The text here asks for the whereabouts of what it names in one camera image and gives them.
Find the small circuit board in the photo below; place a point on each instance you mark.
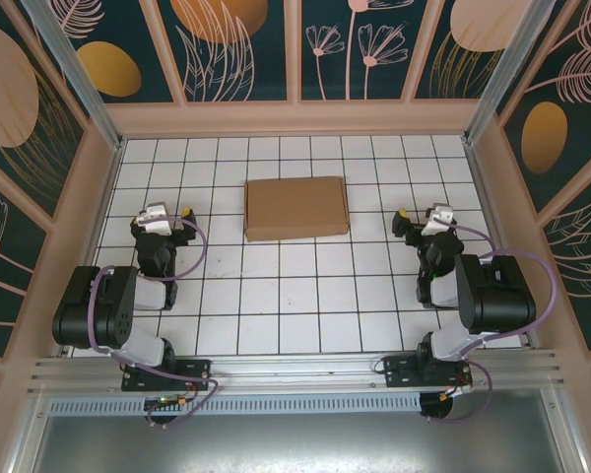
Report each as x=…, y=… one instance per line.
x=167, y=401

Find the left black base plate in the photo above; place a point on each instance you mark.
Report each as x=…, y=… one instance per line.
x=197, y=372

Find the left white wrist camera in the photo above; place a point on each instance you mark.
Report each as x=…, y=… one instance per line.
x=153, y=222

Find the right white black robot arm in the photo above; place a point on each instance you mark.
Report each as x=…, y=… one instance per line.
x=497, y=295

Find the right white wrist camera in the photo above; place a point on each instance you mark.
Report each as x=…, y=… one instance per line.
x=440, y=221

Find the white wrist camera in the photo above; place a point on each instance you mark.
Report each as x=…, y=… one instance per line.
x=153, y=222
x=440, y=221

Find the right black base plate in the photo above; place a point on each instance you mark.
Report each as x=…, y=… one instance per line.
x=399, y=372

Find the grey metal sheet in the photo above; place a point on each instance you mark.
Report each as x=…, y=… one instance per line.
x=300, y=443

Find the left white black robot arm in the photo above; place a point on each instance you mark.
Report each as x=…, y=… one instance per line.
x=79, y=315

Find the aluminium front rail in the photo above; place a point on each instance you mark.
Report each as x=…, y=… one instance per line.
x=300, y=369

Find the brown cardboard box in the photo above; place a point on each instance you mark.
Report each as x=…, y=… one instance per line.
x=295, y=209

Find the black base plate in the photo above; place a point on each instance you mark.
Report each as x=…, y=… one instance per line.
x=197, y=372
x=399, y=372

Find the aluminium corner post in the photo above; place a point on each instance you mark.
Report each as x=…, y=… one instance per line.
x=79, y=74
x=509, y=74

